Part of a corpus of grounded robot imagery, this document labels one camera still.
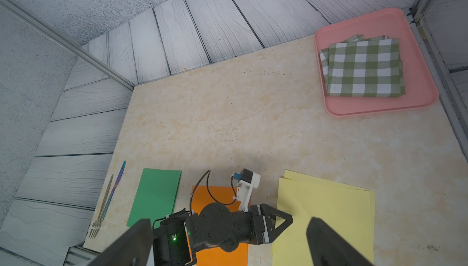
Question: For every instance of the pink plastic tray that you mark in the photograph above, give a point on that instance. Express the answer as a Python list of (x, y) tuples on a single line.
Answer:
[(421, 90)]

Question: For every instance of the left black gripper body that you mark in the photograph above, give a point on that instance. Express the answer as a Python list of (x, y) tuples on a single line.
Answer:
[(218, 227)]

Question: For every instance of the green paper sheet front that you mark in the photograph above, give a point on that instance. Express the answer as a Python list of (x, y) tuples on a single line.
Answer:
[(156, 195)]

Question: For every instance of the green checkered cloth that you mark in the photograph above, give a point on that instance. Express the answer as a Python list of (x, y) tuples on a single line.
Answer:
[(360, 67)]

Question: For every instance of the left aluminium frame post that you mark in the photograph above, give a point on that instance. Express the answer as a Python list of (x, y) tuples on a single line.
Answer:
[(50, 32)]

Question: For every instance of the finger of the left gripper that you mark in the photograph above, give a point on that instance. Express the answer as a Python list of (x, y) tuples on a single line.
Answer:
[(274, 222)]

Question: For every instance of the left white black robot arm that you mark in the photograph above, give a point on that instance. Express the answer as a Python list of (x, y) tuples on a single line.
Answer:
[(182, 235)]

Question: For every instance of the yellow paper sheet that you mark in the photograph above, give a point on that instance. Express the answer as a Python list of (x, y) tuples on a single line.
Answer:
[(329, 214), (365, 193)]

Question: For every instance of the orange paper sheet back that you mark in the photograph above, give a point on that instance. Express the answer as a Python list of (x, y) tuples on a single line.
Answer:
[(202, 197)]

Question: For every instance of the iridescent blue knife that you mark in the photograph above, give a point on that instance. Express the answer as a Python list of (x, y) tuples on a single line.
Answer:
[(112, 192)]

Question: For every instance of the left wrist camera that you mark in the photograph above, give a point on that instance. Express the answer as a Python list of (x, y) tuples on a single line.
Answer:
[(247, 181)]

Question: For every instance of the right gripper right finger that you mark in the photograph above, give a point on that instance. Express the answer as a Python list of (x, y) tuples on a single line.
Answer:
[(328, 248)]

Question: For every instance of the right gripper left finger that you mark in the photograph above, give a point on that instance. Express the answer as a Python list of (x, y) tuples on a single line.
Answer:
[(130, 249)]

